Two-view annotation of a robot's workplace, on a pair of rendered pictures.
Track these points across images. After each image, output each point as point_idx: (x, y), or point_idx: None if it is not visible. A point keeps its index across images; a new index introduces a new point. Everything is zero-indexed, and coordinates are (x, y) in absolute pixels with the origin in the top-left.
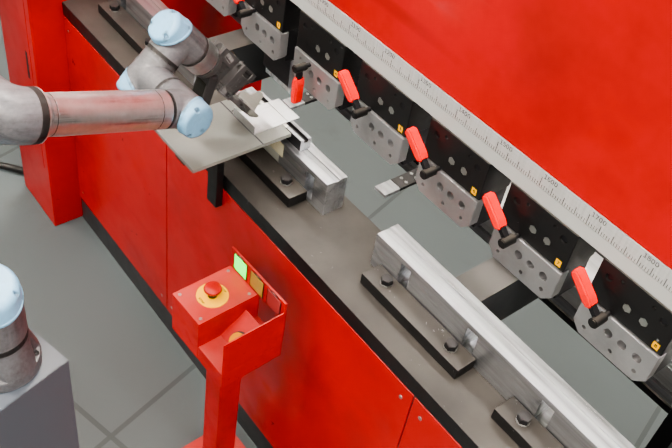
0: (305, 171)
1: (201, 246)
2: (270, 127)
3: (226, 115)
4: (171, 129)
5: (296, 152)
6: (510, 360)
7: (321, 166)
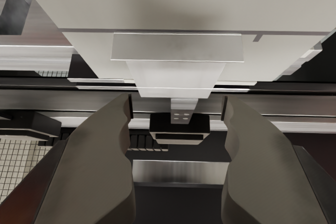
0: (26, 30)
1: None
2: (130, 66)
3: (259, 15)
4: None
5: (69, 49)
6: None
7: (24, 57)
